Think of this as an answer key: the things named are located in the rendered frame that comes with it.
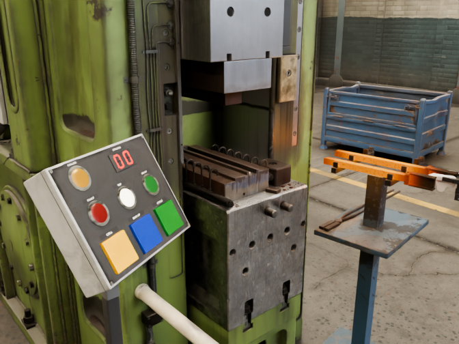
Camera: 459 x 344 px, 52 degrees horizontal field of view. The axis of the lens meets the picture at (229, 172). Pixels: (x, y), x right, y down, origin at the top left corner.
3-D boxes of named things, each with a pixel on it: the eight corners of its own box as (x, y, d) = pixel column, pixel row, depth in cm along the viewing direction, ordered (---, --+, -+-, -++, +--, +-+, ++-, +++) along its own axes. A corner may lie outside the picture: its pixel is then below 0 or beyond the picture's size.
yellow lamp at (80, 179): (93, 187, 102) (92, 168, 100) (73, 192, 99) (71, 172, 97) (87, 183, 104) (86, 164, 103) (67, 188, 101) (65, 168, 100)
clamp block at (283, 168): (291, 181, 173) (292, 164, 171) (275, 186, 167) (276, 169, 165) (268, 173, 181) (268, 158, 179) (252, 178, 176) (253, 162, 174)
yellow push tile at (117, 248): (140, 258, 105) (124, 229, 105) (118, 273, 99) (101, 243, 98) (134, 260, 106) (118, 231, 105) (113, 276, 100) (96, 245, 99)
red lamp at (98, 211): (113, 221, 102) (110, 203, 101) (92, 227, 99) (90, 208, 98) (106, 217, 105) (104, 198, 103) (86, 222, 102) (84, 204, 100)
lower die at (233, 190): (268, 189, 165) (268, 166, 163) (224, 203, 153) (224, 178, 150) (197, 162, 196) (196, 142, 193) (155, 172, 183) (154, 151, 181)
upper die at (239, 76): (270, 87, 154) (272, 58, 151) (224, 93, 142) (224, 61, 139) (195, 76, 185) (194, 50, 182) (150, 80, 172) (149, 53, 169)
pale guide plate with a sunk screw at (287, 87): (296, 99, 181) (298, 54, 176) (279, 102, 176) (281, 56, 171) (291, 99, 183) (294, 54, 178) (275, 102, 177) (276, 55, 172)
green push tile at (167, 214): (184, 224, 122) (171, 199, 122) (168, 235, 116) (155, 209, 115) (179, 226, 123) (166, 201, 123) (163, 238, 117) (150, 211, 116)
